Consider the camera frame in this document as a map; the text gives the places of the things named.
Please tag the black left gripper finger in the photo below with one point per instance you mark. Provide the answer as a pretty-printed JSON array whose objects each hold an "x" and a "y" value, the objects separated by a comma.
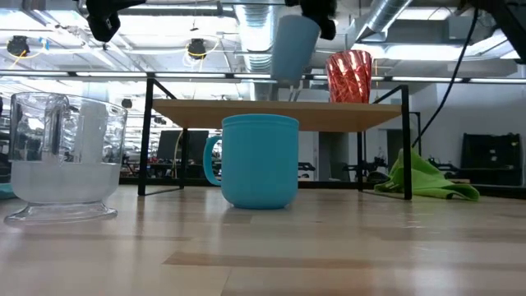
[
  {"x": 98, "y": 29},
  {"x": 113, "y": 22}
]

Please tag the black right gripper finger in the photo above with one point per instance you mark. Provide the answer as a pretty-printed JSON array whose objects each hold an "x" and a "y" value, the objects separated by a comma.
[{"x": 326, "y": 26}]

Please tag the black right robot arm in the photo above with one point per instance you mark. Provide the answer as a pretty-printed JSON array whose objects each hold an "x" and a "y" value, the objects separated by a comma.
[{"x": 509, "y": 20}]

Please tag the wooden shelf with black frame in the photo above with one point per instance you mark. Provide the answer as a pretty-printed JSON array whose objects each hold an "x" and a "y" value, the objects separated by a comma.
[{"x": 271, "y": 115}]

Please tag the black cabinet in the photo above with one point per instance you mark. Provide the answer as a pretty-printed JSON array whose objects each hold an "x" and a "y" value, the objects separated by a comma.
[{"x": 491, "y": 158}]

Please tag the teal cloth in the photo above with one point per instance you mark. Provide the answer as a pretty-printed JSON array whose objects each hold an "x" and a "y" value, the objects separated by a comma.
[{"x": 6, "y": 192}]

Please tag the pale blue plastic cup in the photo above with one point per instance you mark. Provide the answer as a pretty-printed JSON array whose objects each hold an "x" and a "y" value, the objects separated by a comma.
[{"x": 292, "y": 53}]

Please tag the silver ventilation duct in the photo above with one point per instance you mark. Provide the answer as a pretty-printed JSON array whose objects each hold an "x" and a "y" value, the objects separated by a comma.
[
  {"x": 382, "y": 16},
  {"x": 257, "y": 37}
]

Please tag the red ribbed plastic cup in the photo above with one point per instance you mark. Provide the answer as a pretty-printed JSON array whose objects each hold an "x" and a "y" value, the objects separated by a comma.
[{"x": 349, "y": 78}]

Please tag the black ceiling-mounted device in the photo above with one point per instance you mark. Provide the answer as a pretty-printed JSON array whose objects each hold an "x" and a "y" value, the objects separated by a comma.
[
  {"x": 197, "y": 48},
  {"x": 17, "y": 45}
]

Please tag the dark computer monitor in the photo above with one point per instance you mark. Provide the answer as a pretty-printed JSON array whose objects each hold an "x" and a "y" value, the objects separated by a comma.
[{"x": 170, "y": 146}]

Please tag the green cloth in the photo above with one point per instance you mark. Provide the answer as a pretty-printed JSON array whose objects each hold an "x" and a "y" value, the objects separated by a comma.
[{"x": 427, "y": 181}]

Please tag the clear glass mug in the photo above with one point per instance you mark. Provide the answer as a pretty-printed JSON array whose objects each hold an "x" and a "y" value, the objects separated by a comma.
[{"x": 61, "y": 181}]

